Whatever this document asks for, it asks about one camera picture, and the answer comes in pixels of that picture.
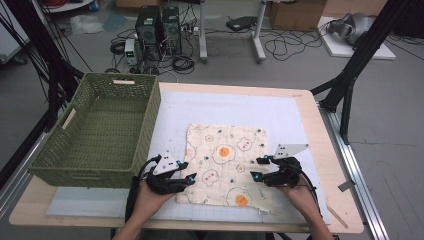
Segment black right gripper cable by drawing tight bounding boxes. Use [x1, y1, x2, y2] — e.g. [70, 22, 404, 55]
[293, 165, 323, 218]

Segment aluminium rail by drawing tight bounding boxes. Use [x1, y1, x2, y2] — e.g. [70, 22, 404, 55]
[0, 132, 48, 218]
[317, 102, 391, 240]

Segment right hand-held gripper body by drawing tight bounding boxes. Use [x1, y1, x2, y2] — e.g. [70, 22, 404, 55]
[262, 143, 311, 189]

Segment person's left hand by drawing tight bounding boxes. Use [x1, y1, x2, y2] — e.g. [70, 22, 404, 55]
[130, 181, 178, 225]

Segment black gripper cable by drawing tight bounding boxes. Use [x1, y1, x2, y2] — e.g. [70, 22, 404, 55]
[124, 154, 162, 223]
[293, 165, 323, 218]

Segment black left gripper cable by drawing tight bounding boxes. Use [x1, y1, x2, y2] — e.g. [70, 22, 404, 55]
[124, 154, 162, 223]

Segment grey tape piece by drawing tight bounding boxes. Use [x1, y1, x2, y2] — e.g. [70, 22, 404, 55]
[337, 179, 357, 193]

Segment clear plastic bag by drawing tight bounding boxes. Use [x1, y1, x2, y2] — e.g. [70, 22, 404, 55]
[68, 13, 105, 36]

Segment white grid mat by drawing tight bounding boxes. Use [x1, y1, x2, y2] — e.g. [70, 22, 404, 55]
[46, 90, 333, 226]

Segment wide black computer tower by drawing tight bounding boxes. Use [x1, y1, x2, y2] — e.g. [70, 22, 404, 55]
[134, 5, 164, 62]

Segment white desk leg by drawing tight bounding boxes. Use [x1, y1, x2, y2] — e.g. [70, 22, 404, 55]
[251, 0, 268, 64]
[198, 0, 209, 65]

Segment grey headset device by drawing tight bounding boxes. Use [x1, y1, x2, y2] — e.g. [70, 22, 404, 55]
[326, 12, 376, 46]

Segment black frame stand with cables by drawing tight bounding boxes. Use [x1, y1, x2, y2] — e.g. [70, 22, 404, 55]
[0, 0, 85, 133]

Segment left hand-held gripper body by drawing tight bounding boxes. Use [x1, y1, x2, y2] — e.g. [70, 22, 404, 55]
[139, 152, 188, 196]

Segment blue floor sheet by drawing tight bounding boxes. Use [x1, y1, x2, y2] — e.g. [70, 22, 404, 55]
[102, 9, 129, 34]

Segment small white power supply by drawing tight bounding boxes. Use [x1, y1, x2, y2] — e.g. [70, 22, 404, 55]
[123, 38, 139, 67]

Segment cream egg-print cloth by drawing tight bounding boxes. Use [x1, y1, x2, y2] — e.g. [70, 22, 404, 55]
[175, 122, 275, 216]

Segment coiled black cable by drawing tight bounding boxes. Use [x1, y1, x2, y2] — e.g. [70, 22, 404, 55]
[171, 54, 196, 75]

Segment thin wooden stick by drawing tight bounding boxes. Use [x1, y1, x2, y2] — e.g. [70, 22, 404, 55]
[325, 199, 350, 230]

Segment loose black floor cables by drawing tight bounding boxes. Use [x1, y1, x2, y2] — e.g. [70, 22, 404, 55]
[262, 28, 323, 62]

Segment narrow black computer tower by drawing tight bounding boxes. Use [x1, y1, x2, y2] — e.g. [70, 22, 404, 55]
[161, 6, 183, 56]

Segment brown cardboard box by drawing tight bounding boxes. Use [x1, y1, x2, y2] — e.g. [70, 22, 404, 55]
[268, 0, 329, 32]

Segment white floor board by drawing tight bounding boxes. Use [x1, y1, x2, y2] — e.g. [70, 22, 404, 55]
[316, 16, 397, 61]

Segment person's right hand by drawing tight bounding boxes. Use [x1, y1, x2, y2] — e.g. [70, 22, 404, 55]
[277, 180, 322, 218]

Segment green woven basket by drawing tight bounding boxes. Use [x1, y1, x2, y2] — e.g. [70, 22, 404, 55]
[28, 72, 162, 189]

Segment flat black device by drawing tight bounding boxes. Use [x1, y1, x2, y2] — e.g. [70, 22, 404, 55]
[225, 15, 259, 33]

